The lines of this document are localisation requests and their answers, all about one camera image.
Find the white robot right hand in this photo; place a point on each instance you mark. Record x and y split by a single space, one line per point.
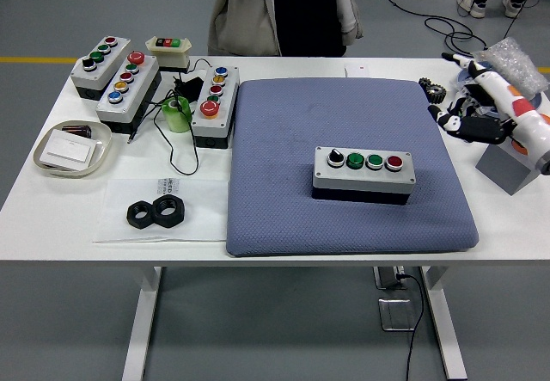
522 116

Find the four-button control box with selector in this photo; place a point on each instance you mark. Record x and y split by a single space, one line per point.
344 179

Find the five-button box with emergency stop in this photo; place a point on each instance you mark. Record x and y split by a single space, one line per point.
230 88
142 80

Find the bubble wrap bag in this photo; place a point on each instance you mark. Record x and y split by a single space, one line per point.
515 65

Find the grey box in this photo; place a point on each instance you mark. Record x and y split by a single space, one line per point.
502 170

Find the black gear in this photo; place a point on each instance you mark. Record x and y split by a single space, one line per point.
437 93

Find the white table leg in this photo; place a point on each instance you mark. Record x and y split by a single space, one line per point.
139 333
447 333

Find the metal floor socket box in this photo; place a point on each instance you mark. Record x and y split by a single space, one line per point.
393 314

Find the blue-grey padded mat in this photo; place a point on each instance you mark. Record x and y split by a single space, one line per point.
279 183

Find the black power adapter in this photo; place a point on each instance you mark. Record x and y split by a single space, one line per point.
191 86

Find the clear printed plastic bag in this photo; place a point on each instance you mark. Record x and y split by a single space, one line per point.
202 213

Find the green tape roll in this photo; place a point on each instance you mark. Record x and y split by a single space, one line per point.
178 118

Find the black hex nut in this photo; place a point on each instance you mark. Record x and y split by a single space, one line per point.
169 222
133 218

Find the cream shallow tray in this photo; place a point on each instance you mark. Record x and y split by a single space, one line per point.
99 149

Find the dark battery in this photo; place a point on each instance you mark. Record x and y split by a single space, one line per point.
79 130

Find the cream switch box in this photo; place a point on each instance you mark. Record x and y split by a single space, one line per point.
172 56

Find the white switch plate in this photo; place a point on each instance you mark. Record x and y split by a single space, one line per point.
69 149

